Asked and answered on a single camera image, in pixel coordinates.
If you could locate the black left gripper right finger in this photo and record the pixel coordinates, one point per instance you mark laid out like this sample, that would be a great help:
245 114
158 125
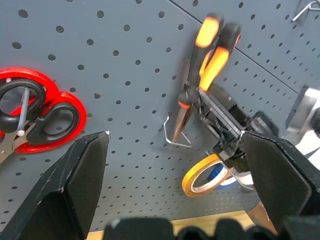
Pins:
280 175

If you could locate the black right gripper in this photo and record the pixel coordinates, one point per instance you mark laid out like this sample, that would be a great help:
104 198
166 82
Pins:
225 147

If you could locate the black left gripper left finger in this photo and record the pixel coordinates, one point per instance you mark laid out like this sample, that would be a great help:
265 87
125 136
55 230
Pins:
75 180

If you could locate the orange and black pliers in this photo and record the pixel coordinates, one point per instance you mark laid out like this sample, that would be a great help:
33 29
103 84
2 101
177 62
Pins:
212 50

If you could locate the blue tape roll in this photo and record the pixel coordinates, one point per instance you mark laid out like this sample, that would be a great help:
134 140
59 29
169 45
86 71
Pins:
228 183

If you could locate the yellow tape roll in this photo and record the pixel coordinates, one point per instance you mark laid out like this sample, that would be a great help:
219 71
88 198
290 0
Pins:
190 177

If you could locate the grey metal pegboard panel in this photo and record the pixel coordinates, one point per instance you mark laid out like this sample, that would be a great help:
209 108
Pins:
270 37
130 100

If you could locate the silver metal peg hook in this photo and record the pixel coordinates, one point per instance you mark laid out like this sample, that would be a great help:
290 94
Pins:
170 135
303 11
23 110
241 180

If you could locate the red and black scissors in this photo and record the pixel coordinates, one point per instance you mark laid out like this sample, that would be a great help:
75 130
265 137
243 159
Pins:
62 120

